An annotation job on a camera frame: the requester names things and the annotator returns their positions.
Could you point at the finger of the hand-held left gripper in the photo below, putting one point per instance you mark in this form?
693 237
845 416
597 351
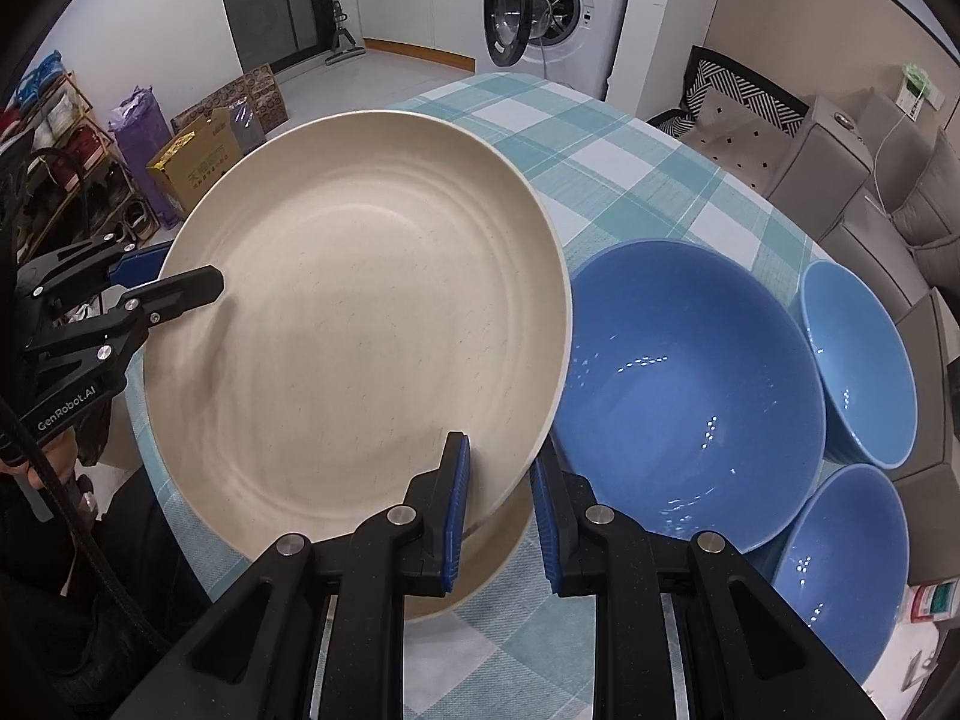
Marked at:
187 291
142 262

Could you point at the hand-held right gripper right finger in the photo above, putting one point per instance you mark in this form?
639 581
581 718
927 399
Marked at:
544 525

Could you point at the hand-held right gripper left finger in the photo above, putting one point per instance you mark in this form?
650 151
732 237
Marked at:
456 510

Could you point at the cream plate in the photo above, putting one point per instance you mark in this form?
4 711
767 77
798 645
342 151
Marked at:
337 330
480 570

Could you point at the blue bowl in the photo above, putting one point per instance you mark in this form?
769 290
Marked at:
855 360
840 570
675 390

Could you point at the person's left hand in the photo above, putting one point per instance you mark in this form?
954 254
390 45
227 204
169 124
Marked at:
56 461

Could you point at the yellow printed cardboard box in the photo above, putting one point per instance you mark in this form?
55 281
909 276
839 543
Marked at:
195 172

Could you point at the purple bag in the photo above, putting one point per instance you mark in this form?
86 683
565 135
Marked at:
142 142

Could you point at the shoe rack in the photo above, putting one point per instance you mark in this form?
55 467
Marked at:
75 142

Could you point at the brown patterned board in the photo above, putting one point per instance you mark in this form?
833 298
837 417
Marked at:
262 94

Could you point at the person's black clothing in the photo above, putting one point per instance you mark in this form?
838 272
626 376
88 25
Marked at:
75 630

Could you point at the upright floor cleaner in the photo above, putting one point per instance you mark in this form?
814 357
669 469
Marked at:
345 51

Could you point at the dark glass door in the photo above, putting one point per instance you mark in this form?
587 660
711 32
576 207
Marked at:
270 0

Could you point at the beige diamond print cushion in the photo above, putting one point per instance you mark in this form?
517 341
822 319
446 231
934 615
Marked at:
735 142

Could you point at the grey sofa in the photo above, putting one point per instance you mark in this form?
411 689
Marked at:
817 157

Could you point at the black white zigzag cushion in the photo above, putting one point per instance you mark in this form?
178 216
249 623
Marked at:
720 82

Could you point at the white washing machine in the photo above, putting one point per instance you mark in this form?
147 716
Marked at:
592 15

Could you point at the small grey gadget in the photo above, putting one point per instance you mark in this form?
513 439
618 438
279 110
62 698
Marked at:
841 119

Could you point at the grey sofa cushion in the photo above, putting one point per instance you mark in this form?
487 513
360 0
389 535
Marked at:
930 195

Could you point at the white green wall device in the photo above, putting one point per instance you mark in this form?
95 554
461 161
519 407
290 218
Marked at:
916 86

